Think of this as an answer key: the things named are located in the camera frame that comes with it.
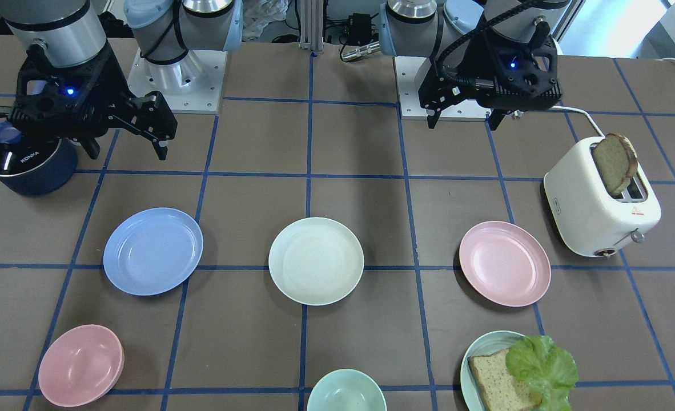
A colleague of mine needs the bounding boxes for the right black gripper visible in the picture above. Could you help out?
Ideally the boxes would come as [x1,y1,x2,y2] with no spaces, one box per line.
[7,42,178,161]

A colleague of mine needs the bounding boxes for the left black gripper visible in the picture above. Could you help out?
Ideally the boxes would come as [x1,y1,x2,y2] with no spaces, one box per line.
[419,26,563,131]

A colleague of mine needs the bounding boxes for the blue plate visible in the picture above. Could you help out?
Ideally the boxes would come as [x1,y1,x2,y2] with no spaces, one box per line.
[103,207,204,296]

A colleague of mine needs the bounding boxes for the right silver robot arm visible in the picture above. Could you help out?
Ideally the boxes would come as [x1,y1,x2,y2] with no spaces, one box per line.
[0,1,244,160]

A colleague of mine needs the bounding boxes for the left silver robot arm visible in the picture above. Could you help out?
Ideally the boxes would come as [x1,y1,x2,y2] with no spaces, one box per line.
[379,1,568,130]

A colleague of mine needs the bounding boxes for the dark blue pot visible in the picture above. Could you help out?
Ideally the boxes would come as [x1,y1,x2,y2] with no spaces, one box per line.
[0,120,78,197]

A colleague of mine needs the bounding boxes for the glass pot lid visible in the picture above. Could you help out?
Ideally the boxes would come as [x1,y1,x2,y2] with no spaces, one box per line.
[0,120,61,176]

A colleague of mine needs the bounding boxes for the silver cylindrical connector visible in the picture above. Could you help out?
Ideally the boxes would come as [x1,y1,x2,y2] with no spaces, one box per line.
[339,41,381,63]

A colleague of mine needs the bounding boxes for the black power adapter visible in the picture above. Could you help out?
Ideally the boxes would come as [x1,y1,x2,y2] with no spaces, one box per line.
[345,13,372,45]

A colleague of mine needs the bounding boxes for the pink plate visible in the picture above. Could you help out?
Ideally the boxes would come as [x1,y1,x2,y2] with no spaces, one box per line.
[458,221,552,307]

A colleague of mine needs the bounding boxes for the bread slice in toaster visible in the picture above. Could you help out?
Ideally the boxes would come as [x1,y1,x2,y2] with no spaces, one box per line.
[591,133,638,198]

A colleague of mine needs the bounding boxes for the white toaster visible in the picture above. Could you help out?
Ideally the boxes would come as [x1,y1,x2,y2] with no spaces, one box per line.
[542,136,662,257]

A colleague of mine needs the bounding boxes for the white plate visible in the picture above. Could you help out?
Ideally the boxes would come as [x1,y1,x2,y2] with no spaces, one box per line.
[268,217,364,306]

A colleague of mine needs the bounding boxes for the light green plate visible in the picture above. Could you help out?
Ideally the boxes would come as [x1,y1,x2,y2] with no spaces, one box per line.
[458,331,525,410]

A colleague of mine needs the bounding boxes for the pink bowl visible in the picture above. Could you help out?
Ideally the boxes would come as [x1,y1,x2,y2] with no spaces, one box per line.
[38,324,125,408]

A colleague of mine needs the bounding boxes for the green lettuce leaf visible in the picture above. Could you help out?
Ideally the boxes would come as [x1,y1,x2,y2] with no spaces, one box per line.
[505,335,578,410]

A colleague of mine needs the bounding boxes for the bread slice on plate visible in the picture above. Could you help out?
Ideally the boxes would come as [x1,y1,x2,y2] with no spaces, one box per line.
[468,348,542,410]

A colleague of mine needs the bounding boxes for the mint green bowl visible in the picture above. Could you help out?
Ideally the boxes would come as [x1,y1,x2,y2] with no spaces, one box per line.
[306,369,387,410]

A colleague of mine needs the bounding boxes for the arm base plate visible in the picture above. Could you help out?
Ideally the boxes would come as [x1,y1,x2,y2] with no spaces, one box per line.
[127,50,230,114]
[394,57,491,122]

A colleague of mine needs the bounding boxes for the white toaster cable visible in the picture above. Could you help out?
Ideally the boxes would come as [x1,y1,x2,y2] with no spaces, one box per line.
[552,105,604,138]

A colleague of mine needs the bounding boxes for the aluminium frame post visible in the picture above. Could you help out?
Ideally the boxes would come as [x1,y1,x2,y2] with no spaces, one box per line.
[296,0,325,55]

